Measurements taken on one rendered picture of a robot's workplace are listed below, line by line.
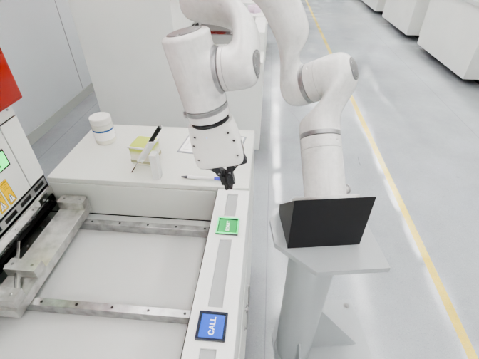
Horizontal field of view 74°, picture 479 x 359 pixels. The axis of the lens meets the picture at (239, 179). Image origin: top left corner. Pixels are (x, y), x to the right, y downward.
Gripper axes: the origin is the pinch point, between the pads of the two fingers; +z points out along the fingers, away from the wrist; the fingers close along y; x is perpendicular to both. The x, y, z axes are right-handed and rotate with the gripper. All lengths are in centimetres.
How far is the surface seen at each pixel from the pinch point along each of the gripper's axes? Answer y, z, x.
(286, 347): 2, 100, 8
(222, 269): -3.5, 15.5, -12.7
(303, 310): 11, 69, 7
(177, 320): -15.8, 25.1, -19.0
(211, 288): -5.1, 15.1, -17.7
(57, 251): -50, 14, -5
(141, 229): -33.1, 21.0, 8.0
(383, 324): 48, 124, 30
